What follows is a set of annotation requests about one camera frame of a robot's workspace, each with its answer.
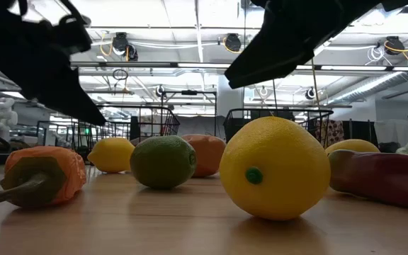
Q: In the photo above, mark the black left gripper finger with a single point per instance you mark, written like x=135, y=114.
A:
x=69, y=99

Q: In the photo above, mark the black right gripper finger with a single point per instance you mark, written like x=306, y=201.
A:
x=267, y=60

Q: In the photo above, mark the yellow lemon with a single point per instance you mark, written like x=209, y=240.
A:
x=278, y=159
x=112, y=156
x=352, y=146

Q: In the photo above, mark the orange pepper with green stem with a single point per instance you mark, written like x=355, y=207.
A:
x=73, y=170

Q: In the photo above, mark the green lime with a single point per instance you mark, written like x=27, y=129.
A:
x=161, y=163

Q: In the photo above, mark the orange bell pepper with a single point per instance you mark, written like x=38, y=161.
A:
x=209, y=156

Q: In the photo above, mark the long red pepper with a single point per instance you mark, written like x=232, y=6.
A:
x=384, y=177

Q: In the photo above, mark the long ceiling light bar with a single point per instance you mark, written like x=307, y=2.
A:
x=204, y=65

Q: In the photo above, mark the floral patterned cloth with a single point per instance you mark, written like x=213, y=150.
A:
x=336, y=132

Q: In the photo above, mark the black upright panel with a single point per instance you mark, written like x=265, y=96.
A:
x=360, y=132

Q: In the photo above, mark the white hanging cloth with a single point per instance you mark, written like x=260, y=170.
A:
x=395, y=131

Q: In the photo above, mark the black metal gantry frame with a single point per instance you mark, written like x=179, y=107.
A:
x=189, y=92

